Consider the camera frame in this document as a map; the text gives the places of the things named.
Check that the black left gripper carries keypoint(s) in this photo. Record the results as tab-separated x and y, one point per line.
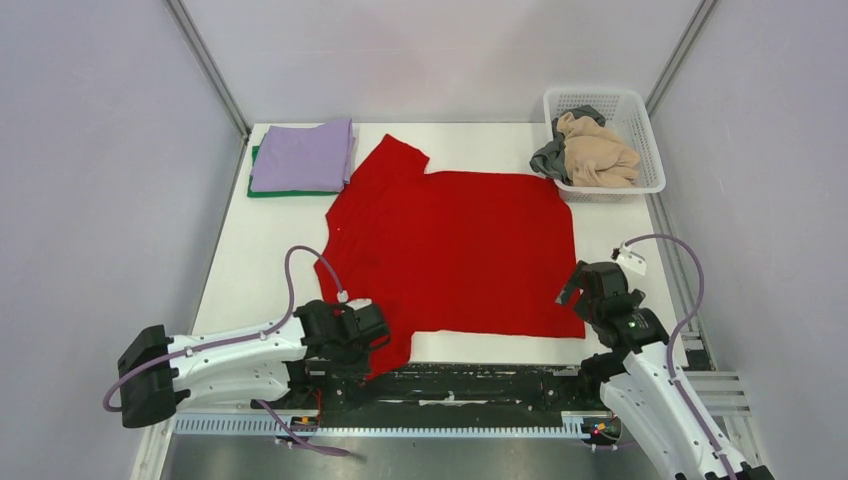
363	358

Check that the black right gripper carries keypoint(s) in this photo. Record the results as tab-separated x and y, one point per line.
571	284

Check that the red t shirt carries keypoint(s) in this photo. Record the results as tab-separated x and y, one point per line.
469	252

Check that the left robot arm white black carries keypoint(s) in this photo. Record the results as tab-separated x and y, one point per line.
160	375

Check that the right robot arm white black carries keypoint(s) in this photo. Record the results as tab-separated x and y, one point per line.
638	382

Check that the grey t shirt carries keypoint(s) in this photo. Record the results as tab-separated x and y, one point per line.
549	160

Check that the beige t shirt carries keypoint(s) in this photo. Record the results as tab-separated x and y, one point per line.
594	155

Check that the folded green t shirt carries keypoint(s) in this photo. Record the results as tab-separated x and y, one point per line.
293	170

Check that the white plastic basket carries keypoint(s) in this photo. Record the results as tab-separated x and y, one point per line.
627	117

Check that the folded purple t shirt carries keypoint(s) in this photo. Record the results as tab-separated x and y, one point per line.
336	138

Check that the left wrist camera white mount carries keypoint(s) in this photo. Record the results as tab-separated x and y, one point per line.
346	301

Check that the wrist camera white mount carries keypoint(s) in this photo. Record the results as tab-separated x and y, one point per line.
630	260
346	301

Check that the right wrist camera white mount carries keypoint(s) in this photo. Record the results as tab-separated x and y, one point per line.
630	260

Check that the white slotted cable duct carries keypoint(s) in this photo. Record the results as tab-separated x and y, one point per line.
262	424

